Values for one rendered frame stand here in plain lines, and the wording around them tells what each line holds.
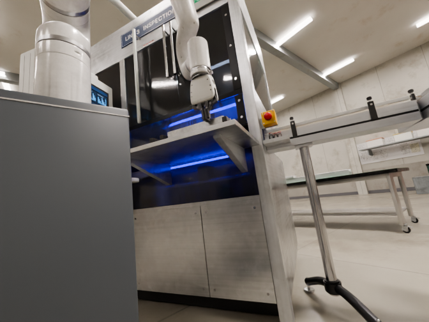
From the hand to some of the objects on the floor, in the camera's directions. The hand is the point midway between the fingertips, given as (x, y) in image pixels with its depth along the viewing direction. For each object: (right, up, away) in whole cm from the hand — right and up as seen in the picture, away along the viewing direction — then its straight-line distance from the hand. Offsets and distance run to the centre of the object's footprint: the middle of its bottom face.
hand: (205, 115), depth 75 cm
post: (+38, -93, +18) cm, 102 cm away
